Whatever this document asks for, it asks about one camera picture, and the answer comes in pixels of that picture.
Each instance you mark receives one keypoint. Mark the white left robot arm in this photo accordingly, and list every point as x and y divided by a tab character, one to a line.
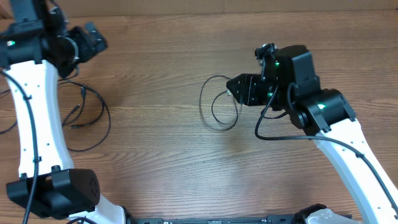
37	50

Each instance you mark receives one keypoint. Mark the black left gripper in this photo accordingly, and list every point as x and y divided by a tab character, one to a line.
87	50

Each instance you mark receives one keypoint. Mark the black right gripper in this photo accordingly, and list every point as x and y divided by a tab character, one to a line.
248	86

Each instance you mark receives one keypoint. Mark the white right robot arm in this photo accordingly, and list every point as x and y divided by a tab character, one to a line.
288	82

